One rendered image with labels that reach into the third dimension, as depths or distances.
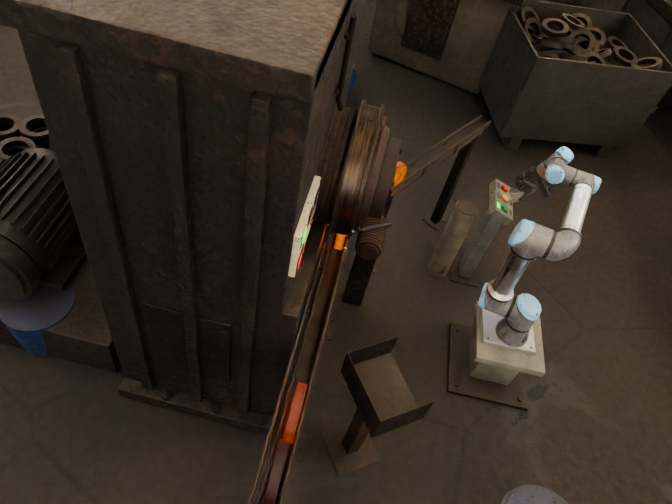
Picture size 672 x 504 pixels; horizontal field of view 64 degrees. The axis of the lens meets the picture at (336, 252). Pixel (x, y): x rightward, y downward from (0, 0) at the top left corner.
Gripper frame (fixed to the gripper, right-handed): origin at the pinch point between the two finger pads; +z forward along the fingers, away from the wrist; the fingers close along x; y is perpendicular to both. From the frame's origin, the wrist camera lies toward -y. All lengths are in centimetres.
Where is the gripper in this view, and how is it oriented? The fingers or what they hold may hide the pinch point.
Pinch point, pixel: (514, 200)
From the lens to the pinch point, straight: 273.8
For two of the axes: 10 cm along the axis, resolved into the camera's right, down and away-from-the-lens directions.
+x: -2.0, 7.3, -6.5
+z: -4.8, 5.1, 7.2
